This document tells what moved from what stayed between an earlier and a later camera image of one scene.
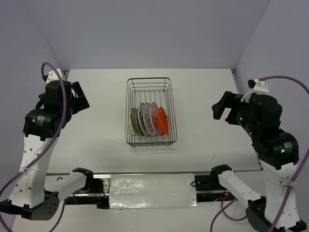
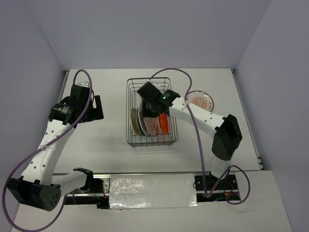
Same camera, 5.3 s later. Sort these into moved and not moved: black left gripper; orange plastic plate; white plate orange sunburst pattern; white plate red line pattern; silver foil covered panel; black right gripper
Moved: black left gripper; black right gripper; white plate orange sunburst pattern
Not moved: orange plastic plate; white plate red line pattern; silver foil covered panel
